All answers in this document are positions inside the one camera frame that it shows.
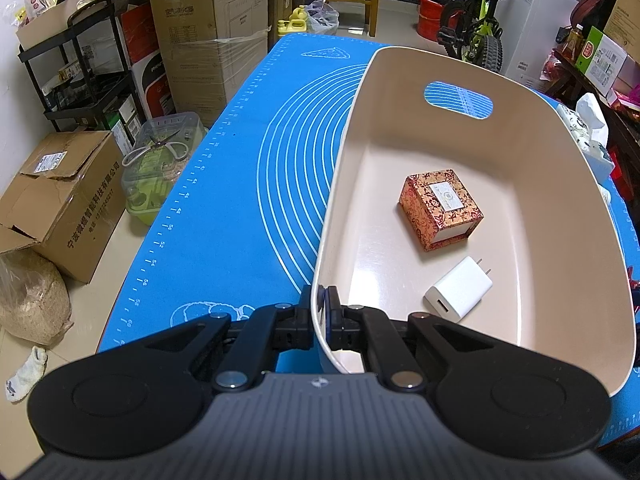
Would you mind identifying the clear plastic container green lid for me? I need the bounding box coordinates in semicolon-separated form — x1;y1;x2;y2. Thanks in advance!
122;112;206;226

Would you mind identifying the white sock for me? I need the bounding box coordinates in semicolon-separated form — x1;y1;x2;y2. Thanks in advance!
4;346;48;403

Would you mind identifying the red bucket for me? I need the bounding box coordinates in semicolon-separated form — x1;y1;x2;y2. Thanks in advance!
416;0;449;42

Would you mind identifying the blue silicone baking mat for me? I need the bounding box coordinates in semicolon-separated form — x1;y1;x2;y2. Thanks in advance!
100;34;639;441

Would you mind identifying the white tissue box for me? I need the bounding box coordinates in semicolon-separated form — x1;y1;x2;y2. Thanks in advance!
556;93;614;185

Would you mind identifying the white freezer cabinet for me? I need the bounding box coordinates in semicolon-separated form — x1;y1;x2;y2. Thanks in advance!
496;0;580;90

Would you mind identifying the white USB charger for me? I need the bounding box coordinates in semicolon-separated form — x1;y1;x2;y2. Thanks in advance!
424;257;492;323

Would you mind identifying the green white carton box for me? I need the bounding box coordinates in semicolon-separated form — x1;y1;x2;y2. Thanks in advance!
575;27;627;96

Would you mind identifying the open cardboard box on floor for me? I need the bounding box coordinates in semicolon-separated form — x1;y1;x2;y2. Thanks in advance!
1;131;125;284

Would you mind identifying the red patterned gift box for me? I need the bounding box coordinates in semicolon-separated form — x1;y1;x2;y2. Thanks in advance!
398;169;484;252

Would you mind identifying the red white appliance box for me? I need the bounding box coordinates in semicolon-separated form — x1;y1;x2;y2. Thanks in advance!
120;3;176;120

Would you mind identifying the bag of grain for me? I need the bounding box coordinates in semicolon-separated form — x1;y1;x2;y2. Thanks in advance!
0;249;73;348

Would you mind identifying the black metal shelf rack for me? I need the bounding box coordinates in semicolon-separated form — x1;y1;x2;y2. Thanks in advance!
18;0;144;131

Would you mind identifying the tall wrapped cardboard box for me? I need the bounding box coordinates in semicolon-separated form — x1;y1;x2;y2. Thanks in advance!
151;0;269;127

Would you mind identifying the beige plastic storage bin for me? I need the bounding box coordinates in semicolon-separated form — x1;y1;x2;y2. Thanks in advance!
312;47;636;393

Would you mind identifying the yellow toy vehicle on floor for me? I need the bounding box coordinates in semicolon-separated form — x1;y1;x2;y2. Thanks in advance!
277;6;308;38

